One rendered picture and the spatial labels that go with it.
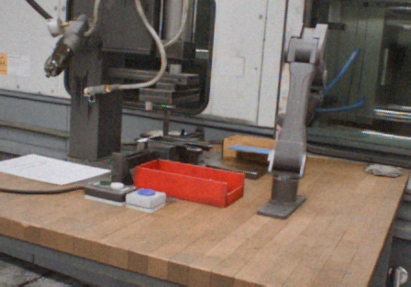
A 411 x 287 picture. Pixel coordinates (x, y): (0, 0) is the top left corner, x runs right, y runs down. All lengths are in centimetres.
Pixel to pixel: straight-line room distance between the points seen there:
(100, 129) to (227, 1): 82
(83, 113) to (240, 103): 73
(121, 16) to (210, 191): 60
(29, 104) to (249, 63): 118
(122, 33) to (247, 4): 71
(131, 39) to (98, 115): 25
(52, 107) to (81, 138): 102
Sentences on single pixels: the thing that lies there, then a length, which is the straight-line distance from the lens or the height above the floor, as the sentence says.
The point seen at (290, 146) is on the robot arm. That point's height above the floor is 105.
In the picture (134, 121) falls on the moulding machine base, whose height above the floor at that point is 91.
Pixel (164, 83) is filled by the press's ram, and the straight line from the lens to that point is 154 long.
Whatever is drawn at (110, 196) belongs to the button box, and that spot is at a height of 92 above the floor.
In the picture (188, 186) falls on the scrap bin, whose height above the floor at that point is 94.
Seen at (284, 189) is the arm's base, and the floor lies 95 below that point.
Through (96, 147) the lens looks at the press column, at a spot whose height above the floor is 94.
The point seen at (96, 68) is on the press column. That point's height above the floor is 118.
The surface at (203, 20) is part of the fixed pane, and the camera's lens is 225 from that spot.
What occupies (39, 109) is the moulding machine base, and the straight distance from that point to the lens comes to 276.
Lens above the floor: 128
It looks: 10 degrees down
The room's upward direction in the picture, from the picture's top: 4 degrees clockwise
